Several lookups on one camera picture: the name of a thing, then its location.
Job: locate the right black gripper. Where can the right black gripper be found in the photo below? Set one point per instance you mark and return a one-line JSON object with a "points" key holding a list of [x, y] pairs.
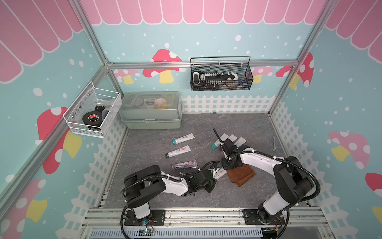
{"points": [[225, 167]]}

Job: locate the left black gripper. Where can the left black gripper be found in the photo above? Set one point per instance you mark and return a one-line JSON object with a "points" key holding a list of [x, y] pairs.
{"points": [[212, 184]]}

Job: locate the brown microfiber cloth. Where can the brown microfiber cloth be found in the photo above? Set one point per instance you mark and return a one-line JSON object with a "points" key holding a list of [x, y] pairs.
{"points": [[241, 175]]}

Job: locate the purple cap toothpaste tube top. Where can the purple cap toothpaste tube top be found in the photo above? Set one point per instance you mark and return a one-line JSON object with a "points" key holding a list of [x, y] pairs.
{"points": [[220, 172]]}

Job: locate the purple cap toothpaste tube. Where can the purple cap toothpaste tube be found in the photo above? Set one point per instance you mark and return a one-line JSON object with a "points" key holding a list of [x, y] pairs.
{"points": [[233, 138], [220, 172]]}

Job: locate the dark cap toothpaste tube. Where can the dark cap toothpaste tube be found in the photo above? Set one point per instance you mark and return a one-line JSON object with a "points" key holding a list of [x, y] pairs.
{"points": [[240, 142], [179, 151]]}

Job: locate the teal cap toothpaste tube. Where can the teal cap toothpaste tube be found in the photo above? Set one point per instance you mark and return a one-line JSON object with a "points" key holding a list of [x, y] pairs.
{"points": [[223, 137], [183, 138]]}

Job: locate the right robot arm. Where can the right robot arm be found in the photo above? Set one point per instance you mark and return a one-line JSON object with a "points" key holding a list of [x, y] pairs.
{"points": [[294, 183]]}

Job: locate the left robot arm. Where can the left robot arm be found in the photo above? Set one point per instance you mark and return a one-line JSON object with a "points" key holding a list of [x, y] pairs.
{"points": [[146, 184]]}

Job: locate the silver foil toothpaste tube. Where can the silver foil toothpaste tube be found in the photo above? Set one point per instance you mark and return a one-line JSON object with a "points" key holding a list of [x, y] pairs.
{"points": [[186, 165]]}

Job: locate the silver wrench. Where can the silver wrench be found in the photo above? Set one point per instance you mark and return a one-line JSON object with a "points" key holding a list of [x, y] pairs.
{"points": [[274, 144]]}

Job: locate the black power strip in basket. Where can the black power strip in basket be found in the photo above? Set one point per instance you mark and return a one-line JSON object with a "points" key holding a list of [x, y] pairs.
{"points": [[214, 80]]}

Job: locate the green plastic storage box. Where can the green plastic storage box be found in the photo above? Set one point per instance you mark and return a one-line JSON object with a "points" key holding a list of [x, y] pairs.
{"points": [[152, 110]]}

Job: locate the black tape roll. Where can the black tape roll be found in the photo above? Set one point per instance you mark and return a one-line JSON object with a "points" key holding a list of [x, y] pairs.
{"points": [[93, 118]]}

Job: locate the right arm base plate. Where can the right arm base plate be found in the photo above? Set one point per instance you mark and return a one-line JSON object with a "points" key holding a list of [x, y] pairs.
{"points": [[261, 217]]}

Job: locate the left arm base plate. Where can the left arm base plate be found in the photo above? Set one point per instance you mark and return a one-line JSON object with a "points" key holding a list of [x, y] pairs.
{"points": [[155, 218]]}

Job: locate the black wire mesh basket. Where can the black wire mesh basket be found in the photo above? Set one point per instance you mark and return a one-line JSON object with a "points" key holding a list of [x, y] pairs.
{"points": [[240, 65]]}

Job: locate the white wire basket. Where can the white wire basket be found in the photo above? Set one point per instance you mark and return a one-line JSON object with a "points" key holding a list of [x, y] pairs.
{"points": [[93, 99]]}

